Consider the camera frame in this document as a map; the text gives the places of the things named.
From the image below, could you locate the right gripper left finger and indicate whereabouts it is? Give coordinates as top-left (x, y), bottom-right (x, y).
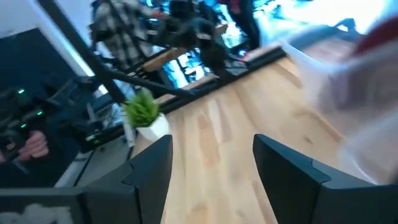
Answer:
top-left (77, 134), bottom-right (174, 224)

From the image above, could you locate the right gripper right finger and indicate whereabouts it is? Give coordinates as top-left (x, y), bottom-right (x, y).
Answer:
top-left (252, 133), bottom-right (398, 224)

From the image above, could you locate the maroon cap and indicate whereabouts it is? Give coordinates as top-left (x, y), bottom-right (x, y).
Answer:
top-left (351, 15), bottom-right (398, 60)

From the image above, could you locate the green plant in white pot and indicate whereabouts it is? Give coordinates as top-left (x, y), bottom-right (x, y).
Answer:
top-left (123, 89), bottom-right (172, 143)

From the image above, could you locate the clear plastic container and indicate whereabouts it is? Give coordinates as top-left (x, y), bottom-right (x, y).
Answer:
top-left (281, 18), bottom-right (398, 113)
top-left (337, 102), bottom-right (398, 186)

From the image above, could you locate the person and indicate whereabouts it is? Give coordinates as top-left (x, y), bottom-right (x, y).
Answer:
top-left (0, 124), bottom-right (82, 189)
top-left (91, 0), bottom-right (169, 71)
top-left (217, 0), bottom-right (261, 50)

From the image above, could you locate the person's hand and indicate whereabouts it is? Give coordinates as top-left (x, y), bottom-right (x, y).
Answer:
top-left (17, 129), bottom-right (50, 162)

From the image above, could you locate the black metal table frame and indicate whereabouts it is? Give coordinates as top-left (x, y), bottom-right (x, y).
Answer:
top-left (37, 0), bottom-right (289, 114)

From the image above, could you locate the black wall panel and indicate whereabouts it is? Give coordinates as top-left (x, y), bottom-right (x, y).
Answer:
top-left (0, 27), bottom-right (78, 94)

